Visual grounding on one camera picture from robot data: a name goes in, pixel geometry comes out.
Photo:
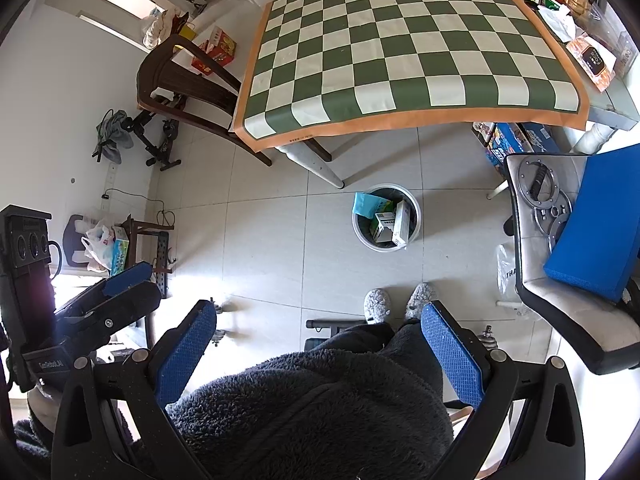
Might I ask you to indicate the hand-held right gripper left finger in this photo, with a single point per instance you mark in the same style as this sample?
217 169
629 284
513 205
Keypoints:
185 355

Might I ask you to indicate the grey fuzzy slipper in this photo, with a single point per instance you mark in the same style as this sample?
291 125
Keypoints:
376 305
419 297

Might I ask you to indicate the teal packet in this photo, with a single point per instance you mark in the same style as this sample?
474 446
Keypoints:
367 205

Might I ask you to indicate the white medicine box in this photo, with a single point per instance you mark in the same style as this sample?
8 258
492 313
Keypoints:
402 222

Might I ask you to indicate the white printed plastic bag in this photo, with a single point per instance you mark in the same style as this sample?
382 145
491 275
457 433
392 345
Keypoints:
100 245

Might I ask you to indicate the person's dark fleece clothing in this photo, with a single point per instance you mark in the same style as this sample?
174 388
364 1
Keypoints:
310 400

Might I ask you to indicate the small black dumbbell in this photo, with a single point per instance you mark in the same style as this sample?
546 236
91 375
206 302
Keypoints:
217 335

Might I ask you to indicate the clear plastic bag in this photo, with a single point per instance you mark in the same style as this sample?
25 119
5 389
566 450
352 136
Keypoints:
506 272

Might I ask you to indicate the orange packet with black window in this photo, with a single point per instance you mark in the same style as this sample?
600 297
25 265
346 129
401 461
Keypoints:
592 62

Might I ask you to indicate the grey cloth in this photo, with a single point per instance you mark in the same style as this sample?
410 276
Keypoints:
112 132

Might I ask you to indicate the teal tissue pack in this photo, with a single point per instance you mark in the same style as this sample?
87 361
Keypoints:
120 257

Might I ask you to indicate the white chair with black frame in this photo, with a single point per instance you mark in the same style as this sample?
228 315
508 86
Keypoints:
550 305

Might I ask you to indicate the blue printed carton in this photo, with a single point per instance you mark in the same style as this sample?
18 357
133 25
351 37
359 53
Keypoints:
510 142

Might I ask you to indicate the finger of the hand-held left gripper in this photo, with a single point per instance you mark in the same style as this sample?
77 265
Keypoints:
127 277
125 312

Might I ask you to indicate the black exercise bike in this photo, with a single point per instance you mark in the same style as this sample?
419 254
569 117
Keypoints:
157 145

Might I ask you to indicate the orange red carton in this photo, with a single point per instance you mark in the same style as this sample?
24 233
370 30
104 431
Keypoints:
215 50

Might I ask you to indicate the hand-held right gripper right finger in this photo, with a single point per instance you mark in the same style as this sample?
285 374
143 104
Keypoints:
450 355

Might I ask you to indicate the chrome weight plate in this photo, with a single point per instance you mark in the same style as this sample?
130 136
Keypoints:
545 215
522 180

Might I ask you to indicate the brown wooden chair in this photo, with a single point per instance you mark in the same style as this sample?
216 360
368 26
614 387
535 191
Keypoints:
165 67

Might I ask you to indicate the person's left forearm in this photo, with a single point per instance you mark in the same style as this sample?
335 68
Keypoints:
35 435

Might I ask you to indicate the green checkered tablecloth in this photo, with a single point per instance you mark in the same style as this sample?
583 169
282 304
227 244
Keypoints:
400 45

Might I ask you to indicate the white green box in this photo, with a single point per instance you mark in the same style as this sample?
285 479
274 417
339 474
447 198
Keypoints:
382 227

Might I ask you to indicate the white trash bin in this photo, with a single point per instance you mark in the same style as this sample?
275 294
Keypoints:
361 237

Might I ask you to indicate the blue seat cushion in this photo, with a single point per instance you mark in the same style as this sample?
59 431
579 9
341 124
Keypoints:
595 230

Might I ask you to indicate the brown wooden rack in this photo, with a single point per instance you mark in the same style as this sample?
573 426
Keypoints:
160 255

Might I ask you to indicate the black metal frame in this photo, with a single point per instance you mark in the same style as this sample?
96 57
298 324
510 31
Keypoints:
325 332

